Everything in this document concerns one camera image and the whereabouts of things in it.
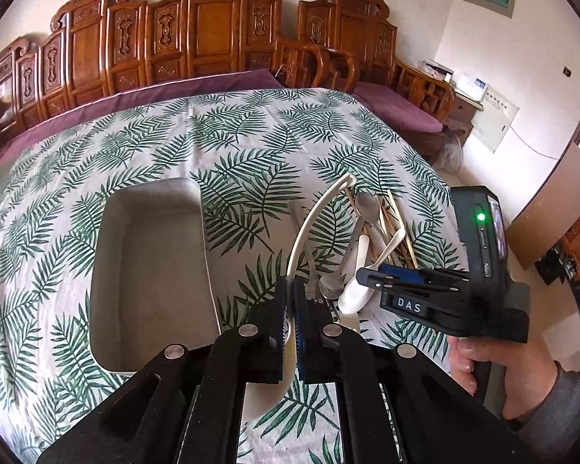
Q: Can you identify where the brown patterned chopstick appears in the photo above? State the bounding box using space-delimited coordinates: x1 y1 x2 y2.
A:
387 191 418 269

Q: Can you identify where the large white ladle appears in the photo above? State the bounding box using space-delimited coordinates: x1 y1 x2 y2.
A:
250 173 358 410

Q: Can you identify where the metal spoon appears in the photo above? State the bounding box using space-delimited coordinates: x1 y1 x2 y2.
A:
318 192 379 300

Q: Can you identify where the dark brown chopstick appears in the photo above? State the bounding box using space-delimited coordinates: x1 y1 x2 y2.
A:
346 191 384 261

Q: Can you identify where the light wooden chopstick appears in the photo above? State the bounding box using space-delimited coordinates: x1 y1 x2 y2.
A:
376 194 406 249

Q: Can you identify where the person's right hand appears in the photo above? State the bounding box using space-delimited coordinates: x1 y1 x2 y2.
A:
447 331 560 420

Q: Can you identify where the metal rectangular tray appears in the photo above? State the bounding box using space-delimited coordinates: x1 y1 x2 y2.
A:
90 178 221 373

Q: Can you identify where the brown wooden door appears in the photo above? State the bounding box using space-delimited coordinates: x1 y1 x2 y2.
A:
506 145 580 270

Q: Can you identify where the white electrical panel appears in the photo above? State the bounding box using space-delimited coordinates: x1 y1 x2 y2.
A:
473 86 519 153

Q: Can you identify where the wooden side table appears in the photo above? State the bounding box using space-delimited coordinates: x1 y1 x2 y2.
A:
442 92 483 146

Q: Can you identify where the purple armchair cushion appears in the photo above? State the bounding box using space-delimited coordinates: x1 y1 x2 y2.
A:
352 82 442 133

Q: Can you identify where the white device on table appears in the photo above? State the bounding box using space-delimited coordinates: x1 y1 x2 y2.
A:
420 59 487 103

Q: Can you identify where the carved wooden armchair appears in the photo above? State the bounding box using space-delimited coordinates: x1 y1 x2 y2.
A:
273 0 455 121

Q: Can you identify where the purple long seat cushion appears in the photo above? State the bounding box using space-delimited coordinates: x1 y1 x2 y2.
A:
0 69 283 165

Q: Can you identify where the carved wooden sofa bench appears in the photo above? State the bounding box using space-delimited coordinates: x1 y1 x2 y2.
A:
0 0 330 142

